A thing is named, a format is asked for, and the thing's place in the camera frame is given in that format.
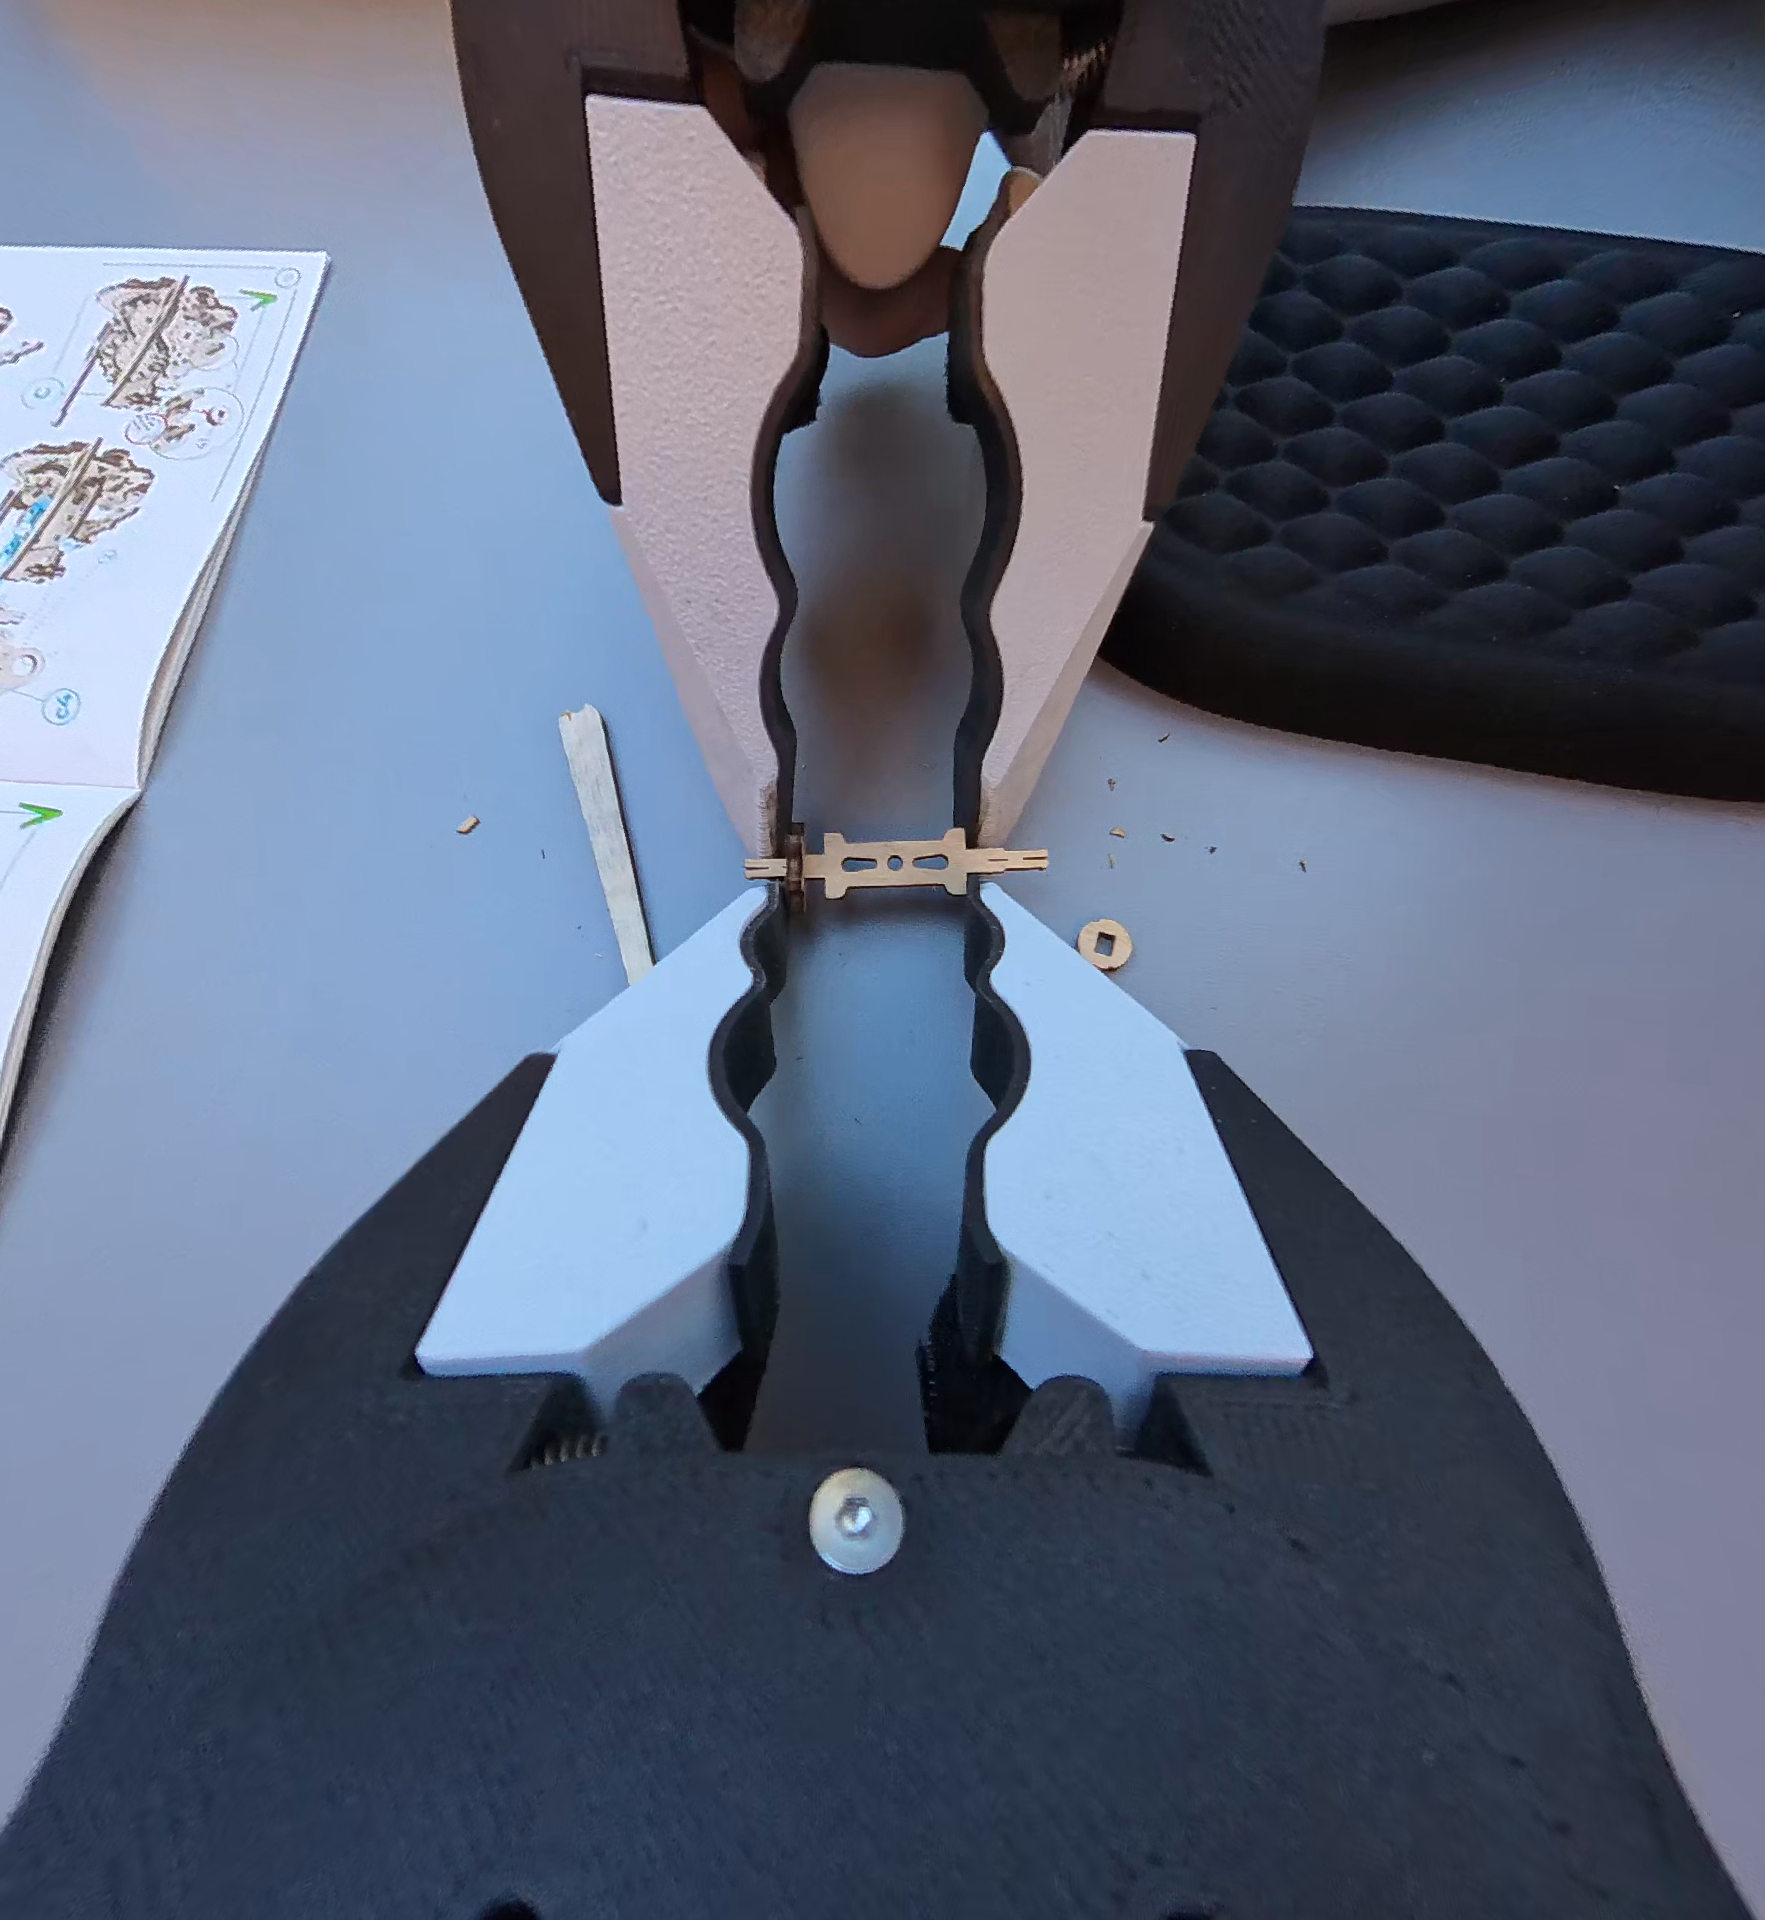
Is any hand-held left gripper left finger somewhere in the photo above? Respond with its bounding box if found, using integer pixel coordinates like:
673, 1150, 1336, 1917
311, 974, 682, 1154
415, 882, 797, 1447

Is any black honeycomb cushion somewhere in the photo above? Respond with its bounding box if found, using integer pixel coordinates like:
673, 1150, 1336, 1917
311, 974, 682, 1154
1095, 205, 1765, 805

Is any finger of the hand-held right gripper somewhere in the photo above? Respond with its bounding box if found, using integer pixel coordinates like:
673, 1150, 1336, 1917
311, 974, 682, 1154
950, 126, 1202, 840
583, 94, 827, 848

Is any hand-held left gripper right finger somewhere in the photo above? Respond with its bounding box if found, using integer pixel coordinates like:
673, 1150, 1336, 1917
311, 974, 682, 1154
918, 882, 1314, 1454

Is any small wooden axle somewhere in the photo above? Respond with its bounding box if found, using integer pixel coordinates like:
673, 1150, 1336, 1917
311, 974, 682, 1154
744, 830, 1052, 901

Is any illustrated instruction booklet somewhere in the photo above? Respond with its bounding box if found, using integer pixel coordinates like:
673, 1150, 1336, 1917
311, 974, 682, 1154
0, 244, 332, 1400

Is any flat wooden stick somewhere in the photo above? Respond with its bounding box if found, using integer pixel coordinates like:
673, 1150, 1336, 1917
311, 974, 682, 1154
557, 706, 658, 988

